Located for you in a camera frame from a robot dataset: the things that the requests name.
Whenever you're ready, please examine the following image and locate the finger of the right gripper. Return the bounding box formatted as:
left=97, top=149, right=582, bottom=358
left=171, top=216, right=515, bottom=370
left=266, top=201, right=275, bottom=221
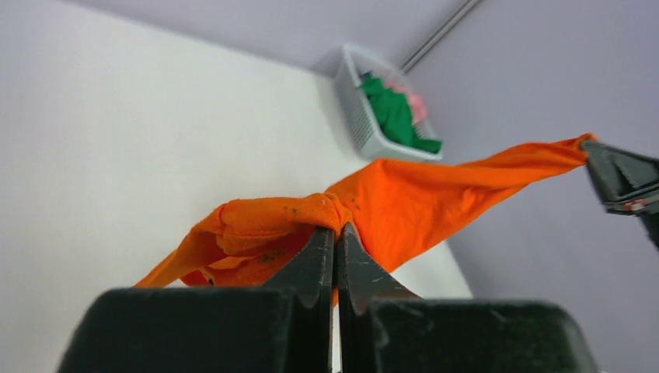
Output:
left=581, top=140, right=658, bottom=214
left=638, top=213, right=659, bottom=249

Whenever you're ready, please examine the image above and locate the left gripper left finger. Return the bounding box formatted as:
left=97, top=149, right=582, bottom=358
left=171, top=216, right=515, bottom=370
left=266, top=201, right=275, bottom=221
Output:
left=58, top=228, right=334, bottom=372

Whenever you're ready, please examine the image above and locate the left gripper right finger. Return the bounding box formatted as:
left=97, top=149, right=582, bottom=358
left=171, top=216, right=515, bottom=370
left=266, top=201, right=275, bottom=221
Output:
left=336, top=225, right=598, bottom=372

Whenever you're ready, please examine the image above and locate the orange t shirt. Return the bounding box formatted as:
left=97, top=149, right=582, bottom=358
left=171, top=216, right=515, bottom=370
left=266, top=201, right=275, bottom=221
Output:
left=138, top=134, right=589, bottom=288

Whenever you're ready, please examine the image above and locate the white plastic basket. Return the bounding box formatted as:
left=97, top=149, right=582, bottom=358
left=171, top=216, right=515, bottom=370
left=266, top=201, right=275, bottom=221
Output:
left=322, top=44, right=443, bottom=162

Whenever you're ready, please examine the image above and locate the green t shirt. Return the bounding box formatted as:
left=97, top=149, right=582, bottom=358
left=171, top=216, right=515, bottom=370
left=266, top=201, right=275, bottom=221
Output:
left=360, top=72, right=442, bottom=154

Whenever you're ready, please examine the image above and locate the pink t shirt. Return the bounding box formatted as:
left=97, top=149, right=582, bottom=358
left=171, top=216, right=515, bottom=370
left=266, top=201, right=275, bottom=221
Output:
left=385, top=80, right=427, bottom=125

